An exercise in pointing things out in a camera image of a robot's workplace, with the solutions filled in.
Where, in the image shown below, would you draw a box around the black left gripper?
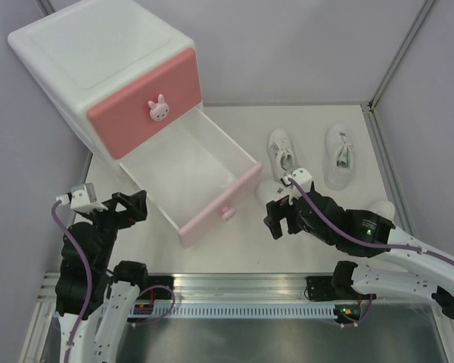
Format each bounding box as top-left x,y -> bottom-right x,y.
80,189 -> 148,268

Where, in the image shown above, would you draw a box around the white sneaker with metal tag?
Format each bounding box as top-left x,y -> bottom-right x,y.
266,128 -> 298,182

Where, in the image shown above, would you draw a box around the light pink drawer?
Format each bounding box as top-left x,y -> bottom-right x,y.
120,107 -> 263,248

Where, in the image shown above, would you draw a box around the white sneaker under arm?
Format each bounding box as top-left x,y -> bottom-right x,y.
368,200 -> 396,221

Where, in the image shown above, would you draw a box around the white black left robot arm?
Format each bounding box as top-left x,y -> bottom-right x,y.
51,184 -> 150,362

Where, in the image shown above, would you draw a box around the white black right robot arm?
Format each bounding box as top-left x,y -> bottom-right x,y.
255,180 -> 454,320

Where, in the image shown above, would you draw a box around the white plastic cabinet body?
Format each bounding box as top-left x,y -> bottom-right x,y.
8,1 -> 196,163

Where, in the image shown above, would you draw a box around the white sneaker lying sideways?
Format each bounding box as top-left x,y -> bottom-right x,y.
255,179 -> 289,207

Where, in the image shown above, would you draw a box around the pink lower drawer knob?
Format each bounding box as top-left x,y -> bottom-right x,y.
220,206 -> 236,222

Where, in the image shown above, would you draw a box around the dark pink upper drawer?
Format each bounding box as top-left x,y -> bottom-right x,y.
86,48 -> 202,160

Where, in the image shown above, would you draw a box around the pink bunny drawer knob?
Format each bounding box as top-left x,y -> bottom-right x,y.
148,94 -> 170,122

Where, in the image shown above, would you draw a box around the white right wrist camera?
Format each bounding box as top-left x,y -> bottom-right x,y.
280,166 -> 313,199

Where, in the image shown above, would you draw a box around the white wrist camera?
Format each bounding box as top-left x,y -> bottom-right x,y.
280,166 -> 313,199
56,183 -> 107,213

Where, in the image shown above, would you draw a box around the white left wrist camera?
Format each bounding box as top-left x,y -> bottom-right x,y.
56,183 -> 107,213

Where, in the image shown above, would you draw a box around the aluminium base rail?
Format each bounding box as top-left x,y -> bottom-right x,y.
37,272 -> 440,302

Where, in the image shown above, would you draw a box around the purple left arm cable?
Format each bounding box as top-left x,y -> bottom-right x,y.
51,200 -> 177,351

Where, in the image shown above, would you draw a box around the white slotted cable duct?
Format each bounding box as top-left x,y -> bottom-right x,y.
134,304 -> 336,321

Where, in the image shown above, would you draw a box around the aluminium corner frame post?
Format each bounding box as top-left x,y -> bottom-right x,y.
366,0 -> 440,113

